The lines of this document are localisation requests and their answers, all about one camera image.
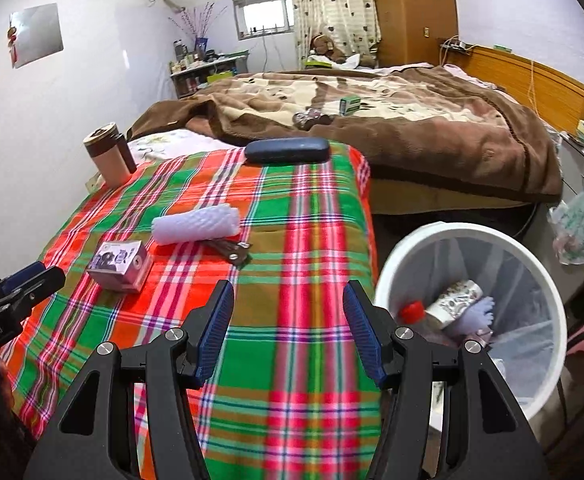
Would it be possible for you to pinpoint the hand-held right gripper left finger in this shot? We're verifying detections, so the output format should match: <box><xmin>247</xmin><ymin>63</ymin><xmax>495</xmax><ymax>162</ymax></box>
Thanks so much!
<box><xmin>24</xmin><ymin>280</ymin><xmax>235</xmax><ymax>480</ymax></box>

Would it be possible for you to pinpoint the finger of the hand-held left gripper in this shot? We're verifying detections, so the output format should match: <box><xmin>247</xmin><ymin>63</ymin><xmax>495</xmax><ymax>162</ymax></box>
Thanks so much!
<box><xmin>0</xmin><ymin>260</ymin><xmax>46</xmax><ymax>293</ymax></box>
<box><xmin>0</xmin><ymin>266</ymin><xmax>67</xmax><ymax>322</ymax></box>

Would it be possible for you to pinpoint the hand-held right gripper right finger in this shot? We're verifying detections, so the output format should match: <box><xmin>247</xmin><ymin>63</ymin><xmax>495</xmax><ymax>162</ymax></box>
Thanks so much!
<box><xmin>343</xmin><ymin>280</ymin><xmax>545</xmax><ymax>480</ymax></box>

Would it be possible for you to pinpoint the white round bin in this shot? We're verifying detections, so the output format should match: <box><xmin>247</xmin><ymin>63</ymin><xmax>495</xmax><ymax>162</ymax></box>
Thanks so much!
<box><xmin>374</xmin><ymin>221</ymin><xmax>568</xmax><ymax>426</ymax></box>

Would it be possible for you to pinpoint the small purple printed box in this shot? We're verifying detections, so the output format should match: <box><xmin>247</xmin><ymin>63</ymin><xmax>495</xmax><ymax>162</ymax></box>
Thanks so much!
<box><xmin>86</xmin><ymin>240</ymin><xmax>150</xmax><ymax>293</ymax></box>

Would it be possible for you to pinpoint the printed paper cup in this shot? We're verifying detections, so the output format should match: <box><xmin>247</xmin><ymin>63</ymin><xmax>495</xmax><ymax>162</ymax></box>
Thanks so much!
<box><xmin>424</xmin><ymin>280</ymin><xmax>485</xmax><ymax>331</ymax></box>

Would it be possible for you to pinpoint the white bubble wrap roll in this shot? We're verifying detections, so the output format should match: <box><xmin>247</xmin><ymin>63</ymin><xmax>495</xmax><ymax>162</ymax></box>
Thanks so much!
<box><xmin>151</xmin><ymin>204</ymin><xmax>243</xmax><ymax>246</ymax></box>

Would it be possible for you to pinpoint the multicoloured plaid cloth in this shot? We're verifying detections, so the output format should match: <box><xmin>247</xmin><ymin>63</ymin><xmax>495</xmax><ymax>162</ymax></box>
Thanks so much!
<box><xmin>0</xmin><ymin>142</ymin><xmax>387</xmax><ymax>480</ymax></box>

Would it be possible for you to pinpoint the beige mug with brown lid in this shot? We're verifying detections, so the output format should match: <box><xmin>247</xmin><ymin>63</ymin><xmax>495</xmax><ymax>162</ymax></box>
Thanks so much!
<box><xmin>83</xmin><ymin>121</ymin><xmax>138</xmax><ymax>187</ymax></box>

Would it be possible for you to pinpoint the clear plastic bin liner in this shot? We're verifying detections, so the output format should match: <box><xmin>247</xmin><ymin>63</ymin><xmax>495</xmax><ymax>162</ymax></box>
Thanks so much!
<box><xmin>397</xmin><ymin>240</ymin><xmax>557</xmax><ymax>406</ymax></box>

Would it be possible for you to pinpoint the white floral bedsheet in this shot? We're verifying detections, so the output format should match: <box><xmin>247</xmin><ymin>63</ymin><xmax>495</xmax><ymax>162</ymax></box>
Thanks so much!
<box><xmin>127</xmin><ymin>127</ymin><xmax>237</xmax><ymax>163</ymax></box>

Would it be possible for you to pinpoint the dark blue glasses case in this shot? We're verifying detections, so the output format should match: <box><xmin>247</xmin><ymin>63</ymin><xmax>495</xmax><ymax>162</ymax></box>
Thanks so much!
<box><xmin>245</xmin><ymin>137</ymin><xmax>331</xmax><ymax>165</ymax></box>

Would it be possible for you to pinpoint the brown patterned blanket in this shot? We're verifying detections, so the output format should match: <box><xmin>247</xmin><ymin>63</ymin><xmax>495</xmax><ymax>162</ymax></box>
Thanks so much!
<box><xmin>127</xmin><ymin>65</ymin><xmax>565</xmax><ymax>206</ymax></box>

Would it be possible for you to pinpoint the small dark patterned pouch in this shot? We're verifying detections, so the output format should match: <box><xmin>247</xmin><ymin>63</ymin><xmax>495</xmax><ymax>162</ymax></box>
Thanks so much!
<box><xmin>293</xmin><ymin>108</ymin><xmax>333</xmax><ymax>128</ymax></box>

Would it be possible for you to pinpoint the printed plastic bag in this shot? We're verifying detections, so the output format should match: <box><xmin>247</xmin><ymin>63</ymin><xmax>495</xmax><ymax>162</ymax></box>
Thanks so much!
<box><xmin>548</xmin><ymin>187</ymin><xmax>584</xmax><ymax>266</ymax></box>

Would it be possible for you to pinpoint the cluttered white shelf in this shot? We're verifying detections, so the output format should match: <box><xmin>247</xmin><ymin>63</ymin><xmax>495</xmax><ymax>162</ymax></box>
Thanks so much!
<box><xmin>169</xmin><ymin>50</ymin><xmax>250</xmax><ymax>100</ymax></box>

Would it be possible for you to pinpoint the brown teddy bear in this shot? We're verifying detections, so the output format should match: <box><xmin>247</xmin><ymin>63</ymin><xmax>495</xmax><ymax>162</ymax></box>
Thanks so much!
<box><xmin>308</xmin><ymin>34</ymin><xmax>347</xmax><ymax>63</ymax></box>

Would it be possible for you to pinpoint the white power strip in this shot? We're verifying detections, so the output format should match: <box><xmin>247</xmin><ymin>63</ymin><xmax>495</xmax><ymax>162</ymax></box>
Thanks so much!
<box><xmin>439</xmin><ymin>37</ymin><xmax>475</xmax><ymax>54</ymax></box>

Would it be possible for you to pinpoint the wooden headboard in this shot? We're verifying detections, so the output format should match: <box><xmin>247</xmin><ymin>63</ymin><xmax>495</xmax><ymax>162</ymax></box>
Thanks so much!
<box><xmin>464</xmin><ymin>45</ymin><xmax>584</xmax><ymax>136</ymax></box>

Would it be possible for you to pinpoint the vase of purple branches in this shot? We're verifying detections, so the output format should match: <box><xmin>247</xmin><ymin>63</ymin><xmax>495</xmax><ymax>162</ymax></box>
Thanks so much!
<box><xmin>169</xmin><ymin>2</ymin><xmax>227</xmax><ymax>56</ymax></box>

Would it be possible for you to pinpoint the barred window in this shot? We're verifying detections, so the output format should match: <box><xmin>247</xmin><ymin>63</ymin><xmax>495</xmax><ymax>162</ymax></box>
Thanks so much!
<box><xmin>234</xmin><ymin>0</ymin><xmax>295</xmax><ymax>41</ymax></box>

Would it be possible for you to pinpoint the wooden wardrobe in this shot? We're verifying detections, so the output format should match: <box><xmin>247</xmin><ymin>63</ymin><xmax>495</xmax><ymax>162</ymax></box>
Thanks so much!
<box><xmin>367</xmin><ymin>0</ymin><xmax>460</xmax><ymax>68</ymax></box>

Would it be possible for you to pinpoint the heart patterned curtain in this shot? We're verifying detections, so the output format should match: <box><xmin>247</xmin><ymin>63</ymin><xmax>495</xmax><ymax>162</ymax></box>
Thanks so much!
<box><xmin>288</xmin><ymin>0</ymin><xmax>383</xmax><ymax>68</ymax></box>

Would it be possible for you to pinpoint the silver wall poster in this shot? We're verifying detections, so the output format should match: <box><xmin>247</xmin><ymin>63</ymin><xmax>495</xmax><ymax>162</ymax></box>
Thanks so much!
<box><xmin>9</xmin><ymin>3</ymin><xmax>65</xmax><ymax>70</ymax></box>

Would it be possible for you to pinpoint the yellow cable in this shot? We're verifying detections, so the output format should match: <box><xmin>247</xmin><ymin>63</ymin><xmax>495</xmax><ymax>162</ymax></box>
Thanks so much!
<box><xmin>524</xmin><ymin>57</ymin><xmax>541</xmax><ymax>107</ymax></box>

